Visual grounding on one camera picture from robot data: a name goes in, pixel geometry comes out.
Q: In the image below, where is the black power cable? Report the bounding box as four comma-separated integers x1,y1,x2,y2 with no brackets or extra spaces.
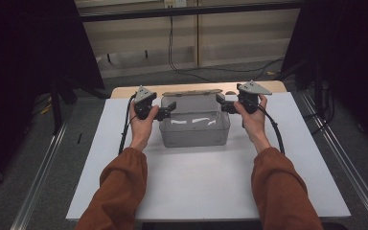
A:
167,15,286,82

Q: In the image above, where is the metal floor rail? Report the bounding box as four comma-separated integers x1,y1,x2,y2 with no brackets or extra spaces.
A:
11,121,69,230
300,92,368,229

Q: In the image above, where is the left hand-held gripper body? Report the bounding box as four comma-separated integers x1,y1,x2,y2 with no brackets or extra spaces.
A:
133,85,161,121

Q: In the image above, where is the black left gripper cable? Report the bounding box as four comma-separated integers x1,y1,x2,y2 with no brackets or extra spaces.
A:
118,94,138,156

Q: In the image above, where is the white table cover sheet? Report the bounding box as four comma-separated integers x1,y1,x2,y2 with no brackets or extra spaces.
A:
66,91,352,222

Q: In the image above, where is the black metal stand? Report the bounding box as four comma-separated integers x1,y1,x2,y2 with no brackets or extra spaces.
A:
51,82,78,135

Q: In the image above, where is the person's left hand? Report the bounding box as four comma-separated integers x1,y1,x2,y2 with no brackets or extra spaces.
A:
128,103,160,151

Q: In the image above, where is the long beige wooden cabinet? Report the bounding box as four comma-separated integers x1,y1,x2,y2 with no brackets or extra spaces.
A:
82,0,301,80

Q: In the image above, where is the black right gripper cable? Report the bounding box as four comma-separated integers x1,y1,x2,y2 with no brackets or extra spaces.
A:
258,104,286,156

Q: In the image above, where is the transparent grey lidded storage box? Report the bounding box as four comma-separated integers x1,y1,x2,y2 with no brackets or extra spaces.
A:
158,89,232,149

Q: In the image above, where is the person's right hand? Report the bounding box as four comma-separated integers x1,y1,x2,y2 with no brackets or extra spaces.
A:
233,94,272,153

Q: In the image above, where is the white wall socket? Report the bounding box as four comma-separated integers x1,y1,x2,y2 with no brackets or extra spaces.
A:
164,0,188,9

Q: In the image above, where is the black curtain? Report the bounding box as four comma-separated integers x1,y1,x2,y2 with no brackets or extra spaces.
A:
0,0,105,193
281,0,368,154

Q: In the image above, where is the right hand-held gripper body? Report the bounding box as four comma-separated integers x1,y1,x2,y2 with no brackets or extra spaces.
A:
236,80,273,115

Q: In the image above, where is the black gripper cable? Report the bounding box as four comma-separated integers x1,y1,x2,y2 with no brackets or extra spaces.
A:
118,94,138,156
258,104,286,156

